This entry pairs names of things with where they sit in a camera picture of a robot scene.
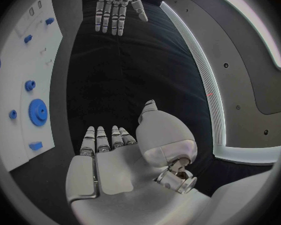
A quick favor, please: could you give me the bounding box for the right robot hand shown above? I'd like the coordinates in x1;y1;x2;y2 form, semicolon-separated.
64;99;213;225

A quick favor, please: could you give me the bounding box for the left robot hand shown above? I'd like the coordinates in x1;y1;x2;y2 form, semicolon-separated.
94;0;150;37

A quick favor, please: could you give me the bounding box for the white task board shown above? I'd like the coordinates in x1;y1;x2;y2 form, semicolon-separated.
0;0;64;172

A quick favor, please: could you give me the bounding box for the blue block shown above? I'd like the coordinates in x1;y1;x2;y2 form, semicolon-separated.
28;141;44;152

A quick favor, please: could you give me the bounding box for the large blue gear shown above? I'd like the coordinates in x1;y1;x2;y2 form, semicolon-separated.
28;98;49;127

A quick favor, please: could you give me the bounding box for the small blue gear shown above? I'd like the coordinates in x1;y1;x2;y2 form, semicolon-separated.
24;79;37;92

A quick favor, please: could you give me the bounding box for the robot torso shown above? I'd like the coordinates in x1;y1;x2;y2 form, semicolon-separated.
159;0;281;164

